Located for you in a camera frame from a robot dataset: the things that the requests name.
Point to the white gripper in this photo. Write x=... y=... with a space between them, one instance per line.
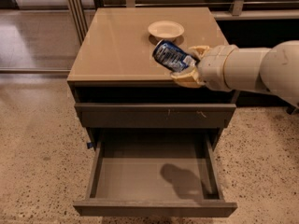
x=214 y=66

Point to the blue pepsi can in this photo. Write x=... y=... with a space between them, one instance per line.
x=172 y=57

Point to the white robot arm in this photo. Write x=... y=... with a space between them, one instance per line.
x=262 y=70

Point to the grey drawer cabinet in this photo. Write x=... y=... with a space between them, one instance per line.
x=115 y=65

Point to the grey top drawer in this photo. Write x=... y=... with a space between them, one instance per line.
x=176 y=116

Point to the open grey middle drawer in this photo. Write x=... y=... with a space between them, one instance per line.
x=154 y=173

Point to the white ceramic bowl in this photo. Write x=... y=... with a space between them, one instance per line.
x=167 y=30

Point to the dark object on floor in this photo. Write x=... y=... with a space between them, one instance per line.
x=291 y=110

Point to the blue tape piece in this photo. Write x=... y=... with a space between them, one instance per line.
x=89 y=145

